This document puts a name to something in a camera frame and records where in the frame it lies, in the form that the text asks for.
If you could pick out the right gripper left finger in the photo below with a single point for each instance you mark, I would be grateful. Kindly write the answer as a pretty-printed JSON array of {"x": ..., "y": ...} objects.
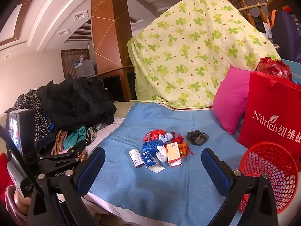
[{"x": 62, "y": 182}]

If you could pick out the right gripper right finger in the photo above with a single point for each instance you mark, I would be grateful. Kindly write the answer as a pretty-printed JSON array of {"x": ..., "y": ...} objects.
[{"x": 233, "y": 185}]

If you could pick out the black plastic bag ball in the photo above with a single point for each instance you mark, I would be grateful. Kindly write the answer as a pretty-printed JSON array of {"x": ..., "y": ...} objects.
[{"x": 197, "y": 137}]

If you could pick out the orange packet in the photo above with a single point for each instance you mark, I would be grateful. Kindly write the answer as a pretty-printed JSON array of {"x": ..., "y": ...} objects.
[{"x": 184, "y": 150}]

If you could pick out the orange white carton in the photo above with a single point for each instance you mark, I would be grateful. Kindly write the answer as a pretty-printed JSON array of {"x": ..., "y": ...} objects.
[{"x": 173, "y": 154}]

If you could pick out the white medicine box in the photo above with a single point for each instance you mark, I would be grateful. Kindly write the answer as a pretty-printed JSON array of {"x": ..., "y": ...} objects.
[{"x": 136, "y": 157}]

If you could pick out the red fabric bundle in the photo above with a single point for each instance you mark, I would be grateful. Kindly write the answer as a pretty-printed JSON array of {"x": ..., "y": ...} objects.
[{"x": 178, "y": 139}]

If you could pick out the blue plastic bag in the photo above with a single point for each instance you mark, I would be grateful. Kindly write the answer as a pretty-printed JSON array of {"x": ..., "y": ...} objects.
[{"x": 151, "y": 146}]

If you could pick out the red plastic bag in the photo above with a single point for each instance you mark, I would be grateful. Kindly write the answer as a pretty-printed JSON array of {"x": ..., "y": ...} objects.
[{"x": 153, "y": 135}]

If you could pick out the person's left hand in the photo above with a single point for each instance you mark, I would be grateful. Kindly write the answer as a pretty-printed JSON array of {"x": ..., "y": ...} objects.
[{"x": 22, "y": 203}]

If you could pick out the striped orange garment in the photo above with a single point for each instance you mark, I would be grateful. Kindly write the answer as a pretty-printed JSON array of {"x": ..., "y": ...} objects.
[{"x": 59, "y": 140}]

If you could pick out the red plastic mesh basket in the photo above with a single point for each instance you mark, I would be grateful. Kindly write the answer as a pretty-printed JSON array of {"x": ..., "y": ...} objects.
[{"x": 275, "y": 161}]

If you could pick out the teal garment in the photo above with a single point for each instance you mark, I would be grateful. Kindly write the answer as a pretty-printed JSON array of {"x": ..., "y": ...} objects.
[{"x": 76, "y": 136}]

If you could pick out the polka dot black garment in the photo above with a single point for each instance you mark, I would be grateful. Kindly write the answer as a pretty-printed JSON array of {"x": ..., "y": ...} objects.
[{"x": 31, "y": 100}]

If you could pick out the blue blanket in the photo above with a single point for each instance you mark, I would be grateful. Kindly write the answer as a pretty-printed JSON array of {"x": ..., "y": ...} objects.
[{"x": 181, "y": 195}]

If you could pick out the black clothes pile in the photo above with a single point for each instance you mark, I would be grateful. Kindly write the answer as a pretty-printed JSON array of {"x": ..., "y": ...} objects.
[{"x": 74, "y": 103}]

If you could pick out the red Nilrich paper bag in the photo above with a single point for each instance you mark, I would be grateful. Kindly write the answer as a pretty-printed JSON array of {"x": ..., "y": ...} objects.
[{"x": 272, "y": 113}]

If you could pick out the pink pillow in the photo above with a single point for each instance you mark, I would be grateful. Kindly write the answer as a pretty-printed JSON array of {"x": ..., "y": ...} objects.
[{"x": 229, "y": 103}]

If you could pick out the red crumpled bag on top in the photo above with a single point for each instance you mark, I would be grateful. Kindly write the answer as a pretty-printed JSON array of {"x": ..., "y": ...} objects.
[{"x": 274, "y": 67}]

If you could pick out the light blue cardboard box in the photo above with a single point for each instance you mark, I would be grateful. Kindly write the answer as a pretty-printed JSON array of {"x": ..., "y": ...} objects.
[{"x": 295, "y": 70}]

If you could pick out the clover print quilt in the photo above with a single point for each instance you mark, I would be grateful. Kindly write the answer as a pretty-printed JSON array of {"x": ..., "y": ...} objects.
[{"x": 182, "y": 57}]

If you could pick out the brown wooden pillar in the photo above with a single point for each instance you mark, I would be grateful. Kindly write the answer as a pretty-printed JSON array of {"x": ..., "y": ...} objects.
[{"x": 111, "y": 31}]

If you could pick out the dark blue backpack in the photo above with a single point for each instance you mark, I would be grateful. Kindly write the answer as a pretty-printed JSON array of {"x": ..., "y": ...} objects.
[{"x": 285, "y": 35}]

